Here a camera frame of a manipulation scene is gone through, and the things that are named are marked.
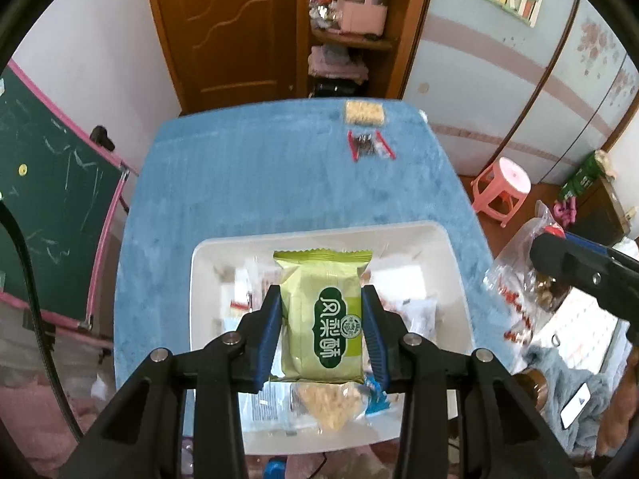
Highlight white smartphone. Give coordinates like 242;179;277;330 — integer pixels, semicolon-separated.
559;382;592;430

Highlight white plastic bin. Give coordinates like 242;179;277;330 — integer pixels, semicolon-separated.
190;220;475;455

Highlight fluffy blue grey cloth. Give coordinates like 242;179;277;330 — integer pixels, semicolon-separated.
522;344;625;460

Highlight black bag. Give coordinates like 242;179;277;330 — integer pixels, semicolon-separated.
307;80;360;99

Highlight puffed rice cracker packet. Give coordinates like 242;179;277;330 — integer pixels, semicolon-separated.
343;101;387;127
292;382;370;432

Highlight clear red printed snack bag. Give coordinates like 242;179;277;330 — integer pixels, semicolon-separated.
483;200;575;345

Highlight pink plastic stool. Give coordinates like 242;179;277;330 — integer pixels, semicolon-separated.
470;156;531;228

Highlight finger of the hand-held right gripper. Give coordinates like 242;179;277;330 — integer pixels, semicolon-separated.
564;232;639;273
530;234;607;305

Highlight brown wooden shelf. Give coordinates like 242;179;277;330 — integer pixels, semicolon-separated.
297;0;440;101

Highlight blue plush tablecloth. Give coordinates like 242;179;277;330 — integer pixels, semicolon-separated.
114;99;515;395

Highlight folded pink cloth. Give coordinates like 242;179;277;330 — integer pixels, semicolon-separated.
307;45;370;83

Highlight red white small packet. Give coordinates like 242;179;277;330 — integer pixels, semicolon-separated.
230;264;283;310

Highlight pink blanket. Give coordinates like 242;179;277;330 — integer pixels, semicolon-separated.
0;369;121;479

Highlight shiny snack packets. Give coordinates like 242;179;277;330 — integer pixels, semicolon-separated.
307;0;343;31

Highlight pink basket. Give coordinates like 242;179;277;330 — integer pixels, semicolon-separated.
337;0;390;36

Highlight black cable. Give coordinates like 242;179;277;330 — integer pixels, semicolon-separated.
0;204;83;440

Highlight clear labelled packet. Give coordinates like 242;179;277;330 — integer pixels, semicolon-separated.
250;382;295;422

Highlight pale sliding wardrobe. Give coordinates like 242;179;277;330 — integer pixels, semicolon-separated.
402;0;639;190

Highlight pink toy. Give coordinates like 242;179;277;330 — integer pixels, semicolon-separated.
553;197;577;225

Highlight clear red edged packet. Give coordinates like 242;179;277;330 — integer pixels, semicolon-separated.
347;130;397;161

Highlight green chalkboard with pink frame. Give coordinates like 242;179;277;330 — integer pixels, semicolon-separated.
0;60;131;330

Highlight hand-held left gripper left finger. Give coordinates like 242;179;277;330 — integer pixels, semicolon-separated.
60;284;283;479

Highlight black clamp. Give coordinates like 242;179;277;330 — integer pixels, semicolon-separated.
90;126;117;151

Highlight blue candy wrapper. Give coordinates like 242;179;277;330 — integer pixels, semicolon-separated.
363;374;390;416

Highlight green snack packet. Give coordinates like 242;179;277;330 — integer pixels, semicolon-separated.
272;249;374;385

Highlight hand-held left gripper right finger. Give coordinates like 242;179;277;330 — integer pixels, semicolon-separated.
360;284;580;479

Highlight brown wooden door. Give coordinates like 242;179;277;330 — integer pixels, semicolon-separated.
142;0;305;113

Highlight clear white bun packet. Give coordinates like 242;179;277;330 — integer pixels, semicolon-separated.
382;297;439;345

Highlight green box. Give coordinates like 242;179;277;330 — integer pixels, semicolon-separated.
559;152;607;200

